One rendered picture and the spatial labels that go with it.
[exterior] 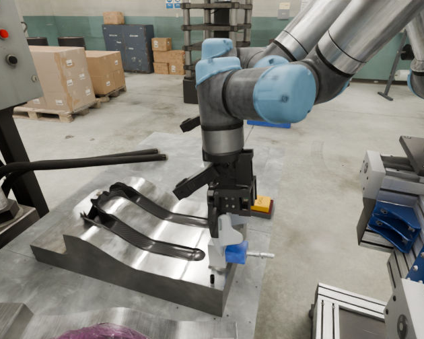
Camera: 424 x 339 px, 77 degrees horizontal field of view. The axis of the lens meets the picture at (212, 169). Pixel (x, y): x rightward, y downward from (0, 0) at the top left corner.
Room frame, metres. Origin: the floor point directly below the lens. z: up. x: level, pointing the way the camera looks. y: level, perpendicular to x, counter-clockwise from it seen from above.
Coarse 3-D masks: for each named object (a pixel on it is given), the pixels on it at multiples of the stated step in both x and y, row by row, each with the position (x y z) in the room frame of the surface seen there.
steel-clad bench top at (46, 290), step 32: (192, 160) 1.03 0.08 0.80; (256, 160) 1.03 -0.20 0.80; (256, 224) 0.62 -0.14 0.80; (0, 256) 0.50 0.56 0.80; (32, 256) 0.50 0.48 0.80; (0, 288) 0.40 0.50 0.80; (32, 288) 0.40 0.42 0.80; (64, 288) 0.40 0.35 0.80; (96, 288) 0.40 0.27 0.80; (256, 288) 0.40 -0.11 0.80; (192, 320) 0.32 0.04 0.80; (224, 320) 0.32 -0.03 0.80
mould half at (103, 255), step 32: (160, 192) 0.64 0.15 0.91; (64, 224) 0.55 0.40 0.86; (96, 224) 0.47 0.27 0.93; (128, 224) 0.50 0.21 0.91; (160, 224) 0.53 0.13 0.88; (64, 256) 0.45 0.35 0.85; (96, 256) 0.42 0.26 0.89; (128, 256) 0.42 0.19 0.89; (160, 256) 0.42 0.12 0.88; (128, 288) 0.40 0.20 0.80; (160, 288) 0.37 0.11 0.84; (192, 288) 0.35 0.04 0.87; (224, 288) 0.34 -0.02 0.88
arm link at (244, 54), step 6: (240, 48) 0.70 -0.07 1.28; (246, 48) 0.70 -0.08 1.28; (252, 48) 0.70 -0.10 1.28; (258, 48) 0.69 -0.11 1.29; (264, 48) 0.70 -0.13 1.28; (240, 54) 0.68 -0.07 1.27; (246, 54) 0.68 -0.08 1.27; (252, 54) 0.65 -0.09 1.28; (240, 60) 0.68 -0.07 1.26; (246, 60) 0.66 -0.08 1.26; (240, 66) 0.67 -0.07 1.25; (246, 66) 0.64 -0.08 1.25
